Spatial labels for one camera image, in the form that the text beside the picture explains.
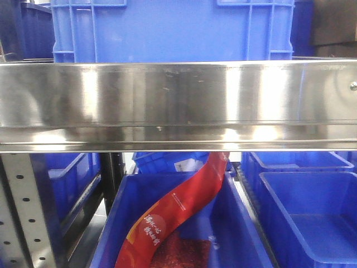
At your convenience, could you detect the blue crate on upper shelf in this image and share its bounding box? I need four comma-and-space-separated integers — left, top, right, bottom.
51, 1, 295, 63

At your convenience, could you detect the blue bin lower centre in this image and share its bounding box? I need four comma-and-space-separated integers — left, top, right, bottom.
89, 172, 273, 267

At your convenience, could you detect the blue bin lower right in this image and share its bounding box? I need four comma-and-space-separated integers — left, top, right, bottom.
259, 171, 356, 267

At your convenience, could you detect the red snack bag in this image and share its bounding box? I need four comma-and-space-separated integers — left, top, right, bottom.
115, 152, 230, 267

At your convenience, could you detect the blue bin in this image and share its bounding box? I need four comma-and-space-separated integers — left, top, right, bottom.
241, 151, 354, 191
30, 152, 102, 224
132, 151, 209, 174
89, 172, 273, 267
259, 171, 356, 267

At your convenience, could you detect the blue bin rear centre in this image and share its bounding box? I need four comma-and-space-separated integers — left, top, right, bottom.
132, 151, 209, 174

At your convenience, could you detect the blue bin lower left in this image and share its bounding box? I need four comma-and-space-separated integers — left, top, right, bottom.
30, 152, 102, 224

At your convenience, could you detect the blue bin rear right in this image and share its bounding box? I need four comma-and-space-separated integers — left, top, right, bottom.
241, 151, 354, 191

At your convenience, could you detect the stainless steel shelf rail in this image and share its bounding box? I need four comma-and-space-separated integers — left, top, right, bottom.
1, 58, 356, 153

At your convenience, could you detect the perforated metal shelf upright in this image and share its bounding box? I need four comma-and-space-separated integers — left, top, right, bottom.
1, 154, 56, 267

